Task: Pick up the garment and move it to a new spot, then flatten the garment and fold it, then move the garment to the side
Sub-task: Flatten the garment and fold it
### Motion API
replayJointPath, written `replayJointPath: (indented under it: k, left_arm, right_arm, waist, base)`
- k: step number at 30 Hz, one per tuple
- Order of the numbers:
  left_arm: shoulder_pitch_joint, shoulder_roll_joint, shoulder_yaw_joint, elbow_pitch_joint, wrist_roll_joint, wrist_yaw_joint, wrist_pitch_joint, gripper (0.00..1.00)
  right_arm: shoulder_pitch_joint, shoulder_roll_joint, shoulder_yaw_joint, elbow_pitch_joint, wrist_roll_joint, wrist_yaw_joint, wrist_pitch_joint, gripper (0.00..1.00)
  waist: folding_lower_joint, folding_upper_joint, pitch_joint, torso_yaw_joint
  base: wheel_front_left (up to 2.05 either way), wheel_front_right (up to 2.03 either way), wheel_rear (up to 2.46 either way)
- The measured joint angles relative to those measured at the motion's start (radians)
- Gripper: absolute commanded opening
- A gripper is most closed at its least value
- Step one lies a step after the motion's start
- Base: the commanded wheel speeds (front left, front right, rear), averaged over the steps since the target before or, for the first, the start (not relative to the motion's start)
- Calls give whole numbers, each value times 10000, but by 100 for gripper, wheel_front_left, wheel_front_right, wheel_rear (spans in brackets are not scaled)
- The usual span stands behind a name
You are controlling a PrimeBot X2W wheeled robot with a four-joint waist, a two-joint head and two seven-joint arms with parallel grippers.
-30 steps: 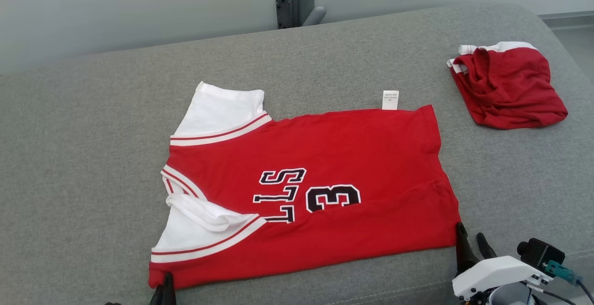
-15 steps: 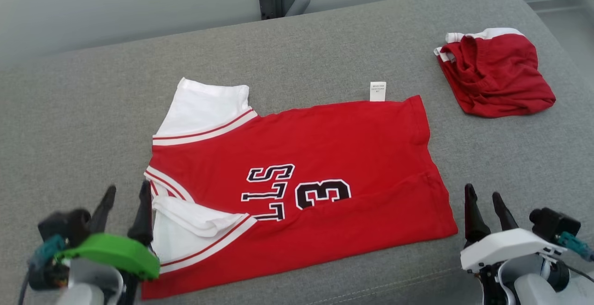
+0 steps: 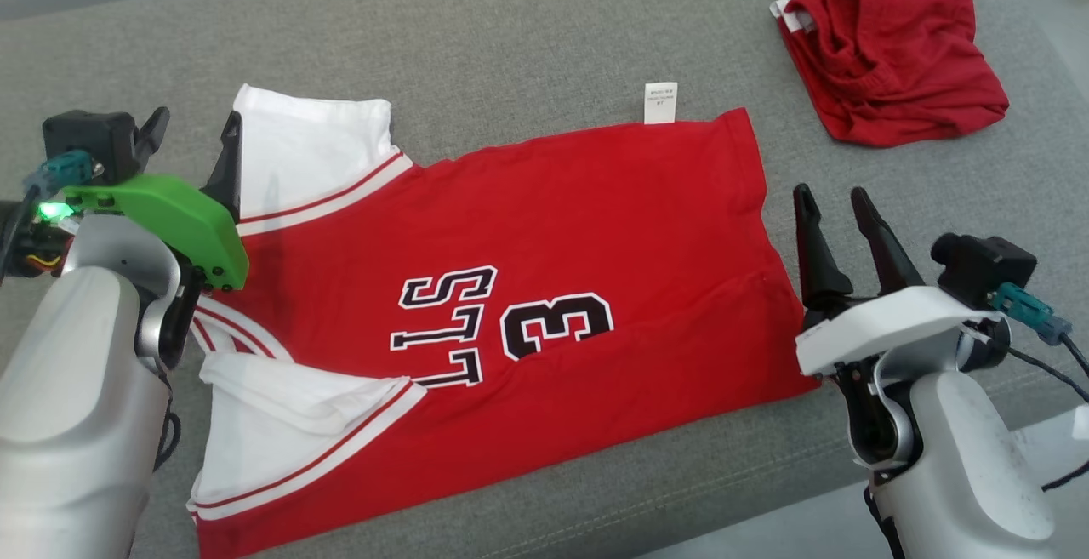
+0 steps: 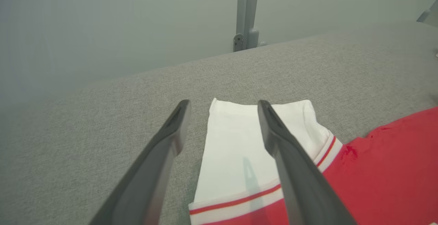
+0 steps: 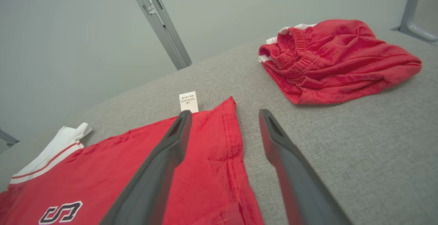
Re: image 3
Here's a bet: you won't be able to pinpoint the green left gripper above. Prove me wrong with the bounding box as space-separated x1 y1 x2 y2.
61 106 250 293

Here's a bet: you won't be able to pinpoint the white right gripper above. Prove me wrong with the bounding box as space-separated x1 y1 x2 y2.
793 183 1005 377

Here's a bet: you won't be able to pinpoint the red shorts with white trim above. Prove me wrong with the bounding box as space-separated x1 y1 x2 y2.
769 0 1011 148

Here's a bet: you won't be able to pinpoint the red jersey with white sleeves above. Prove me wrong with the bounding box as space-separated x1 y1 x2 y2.
186 81 822 559

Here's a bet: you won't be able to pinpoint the left black cable teal plug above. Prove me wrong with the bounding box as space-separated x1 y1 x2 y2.
0 149 94 283

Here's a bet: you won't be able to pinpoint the black cable teal plug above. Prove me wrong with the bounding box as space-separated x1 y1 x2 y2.
991 282 1089 492
0 149 94 283

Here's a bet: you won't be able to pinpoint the right black cable teal plug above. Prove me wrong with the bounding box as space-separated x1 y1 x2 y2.
991 282 1089 492

